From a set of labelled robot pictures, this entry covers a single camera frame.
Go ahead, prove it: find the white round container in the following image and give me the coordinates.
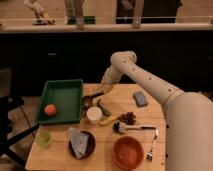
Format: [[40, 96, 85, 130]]
[[86, 106, 102, 124]]

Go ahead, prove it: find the wooden board eraser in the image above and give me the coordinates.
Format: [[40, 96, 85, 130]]
[[88, 92, 104, 99]]

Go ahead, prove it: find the black chair frame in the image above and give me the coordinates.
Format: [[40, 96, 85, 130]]
[[0, 68, 39, 167]]

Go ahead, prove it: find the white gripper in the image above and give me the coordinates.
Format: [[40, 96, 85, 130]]
[[101, 76, 114, 94]]

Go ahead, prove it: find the grey folded cloth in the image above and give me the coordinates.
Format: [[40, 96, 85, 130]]
[[68, 127, 89, 159]]

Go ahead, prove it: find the silver fork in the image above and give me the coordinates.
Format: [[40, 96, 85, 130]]
[[146, 130, 159, 161]]

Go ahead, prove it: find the dark brown plate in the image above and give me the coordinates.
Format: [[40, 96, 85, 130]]
[[68, 131, 96, 160]]

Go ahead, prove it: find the dark metal cup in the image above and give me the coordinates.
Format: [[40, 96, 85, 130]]
[[82, 96, 93, 110]]

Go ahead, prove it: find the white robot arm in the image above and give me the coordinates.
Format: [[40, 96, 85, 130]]
[[101, 51, 213, 171]]

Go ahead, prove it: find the light green cup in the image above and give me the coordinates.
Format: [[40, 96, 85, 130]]
[[35, 131, 51, 148]]

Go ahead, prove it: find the brown grape bunch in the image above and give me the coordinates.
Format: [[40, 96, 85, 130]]
[[118, 112, 136, 125]]

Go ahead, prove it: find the orange fruit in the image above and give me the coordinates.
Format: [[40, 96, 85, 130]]
[[44, 104, 57, 117]]

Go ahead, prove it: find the green pepper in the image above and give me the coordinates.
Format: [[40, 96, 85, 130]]
[[96, 99, 111, 116]]

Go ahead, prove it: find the red bowl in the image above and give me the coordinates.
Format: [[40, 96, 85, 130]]
[[112, 136, 144, 170]]

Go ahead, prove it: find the yellow banana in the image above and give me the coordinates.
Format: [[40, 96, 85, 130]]
[[99, 116, 119, 126]]

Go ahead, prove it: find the green plastic tray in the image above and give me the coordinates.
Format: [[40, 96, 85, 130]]
[[35, 79, 83, 125]]

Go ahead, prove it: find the blue grey sponge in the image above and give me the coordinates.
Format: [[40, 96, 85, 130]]
[[133, 92, 148, 107]]

